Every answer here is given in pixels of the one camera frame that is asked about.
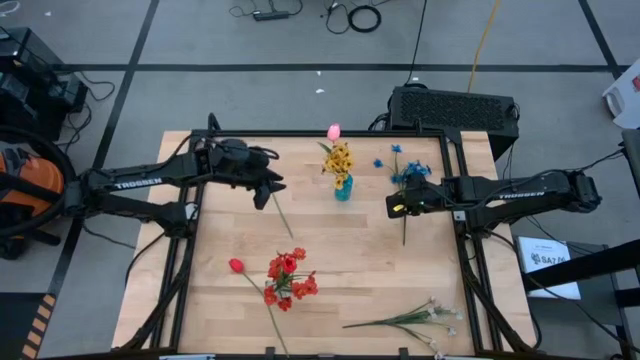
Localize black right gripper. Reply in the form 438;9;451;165
384;173;449;220

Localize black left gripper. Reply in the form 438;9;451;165
234;149;288;211

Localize blue artificial flower bunch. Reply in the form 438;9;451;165
372;143;434;247

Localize pink artificial tulip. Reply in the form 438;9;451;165
271;193;295;240
317;123;343;156

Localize yellow artificial flower bunch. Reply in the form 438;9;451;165
319;141;355;191

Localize red artificial flower bunch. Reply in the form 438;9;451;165
263;247;320;313

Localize white artificial flower bunch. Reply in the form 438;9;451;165
342;295;466;360

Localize teal glass vase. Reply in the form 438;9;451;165
333;173;354;202

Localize black computer case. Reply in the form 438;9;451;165
388;85;520;161

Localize white cardboard box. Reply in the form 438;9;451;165
517;236;582;300

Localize black power strip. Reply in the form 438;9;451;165
252;10;291;22

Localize black side table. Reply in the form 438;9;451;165
519;238;640;360

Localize orange black vacuum cleaner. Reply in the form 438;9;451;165
0;124;79;261

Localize black equipment stack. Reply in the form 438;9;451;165
0;27;89;141

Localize black aluminium table frame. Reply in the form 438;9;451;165
112;112;539;360

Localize black hanging cable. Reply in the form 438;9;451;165
404;0;429;86

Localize yellow hanging cable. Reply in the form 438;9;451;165
467;0;503;94

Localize coiled black cable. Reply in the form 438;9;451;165
347;4;383;34

